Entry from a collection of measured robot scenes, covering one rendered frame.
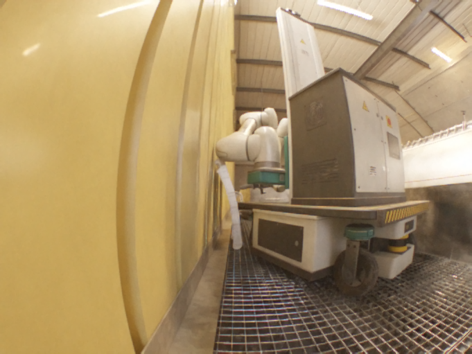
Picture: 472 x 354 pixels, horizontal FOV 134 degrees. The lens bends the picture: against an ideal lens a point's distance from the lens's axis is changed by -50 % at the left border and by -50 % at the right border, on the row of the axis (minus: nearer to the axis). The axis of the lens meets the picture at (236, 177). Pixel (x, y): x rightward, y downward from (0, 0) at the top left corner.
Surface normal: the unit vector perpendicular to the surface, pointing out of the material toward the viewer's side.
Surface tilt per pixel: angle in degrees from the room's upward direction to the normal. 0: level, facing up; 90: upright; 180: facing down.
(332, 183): 90
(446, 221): 90
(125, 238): 90
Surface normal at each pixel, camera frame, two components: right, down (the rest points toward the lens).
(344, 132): -0.92, -0.06
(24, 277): 1.00, 0.02
